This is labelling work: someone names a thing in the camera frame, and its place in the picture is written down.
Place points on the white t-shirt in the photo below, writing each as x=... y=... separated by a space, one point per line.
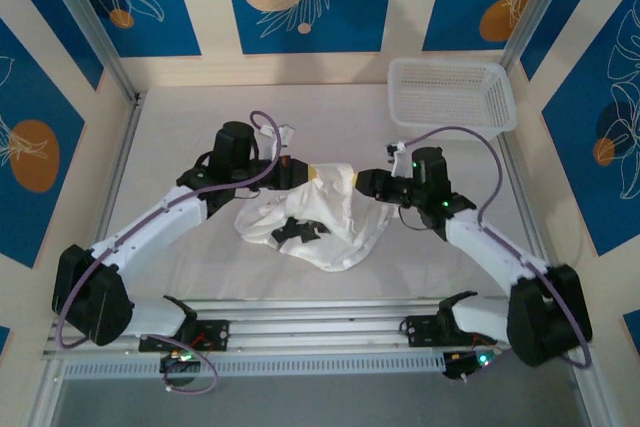
x=345 y=247

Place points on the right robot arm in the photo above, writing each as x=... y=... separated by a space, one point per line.
x=475 y=247

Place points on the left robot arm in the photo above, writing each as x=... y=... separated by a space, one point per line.
x=170 y=222

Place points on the white plastic mesh basket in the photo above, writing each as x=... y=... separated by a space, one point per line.
x=440 y=92

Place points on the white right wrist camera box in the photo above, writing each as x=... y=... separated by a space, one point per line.
x=400 y=162

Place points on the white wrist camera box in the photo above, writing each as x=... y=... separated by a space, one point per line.
x=400 y=162
x=284 y=134

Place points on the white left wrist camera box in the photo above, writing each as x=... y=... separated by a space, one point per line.
x=284 y=134

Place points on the aluminium side rail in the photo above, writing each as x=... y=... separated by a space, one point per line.
x=532 y=217
x=125 y=147

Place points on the aluminium cross rail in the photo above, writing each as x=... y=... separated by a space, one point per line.
x=310 y=332

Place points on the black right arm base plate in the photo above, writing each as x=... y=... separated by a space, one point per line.
x=420 y=332

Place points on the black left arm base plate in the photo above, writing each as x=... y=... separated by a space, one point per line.
x=215 y=334

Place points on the aluminium frame post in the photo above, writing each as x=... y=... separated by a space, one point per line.
x=91 y=22
x=537 y=7

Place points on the aluminium frame leg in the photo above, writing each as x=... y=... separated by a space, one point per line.
x=595 y=397
x=47 y=397

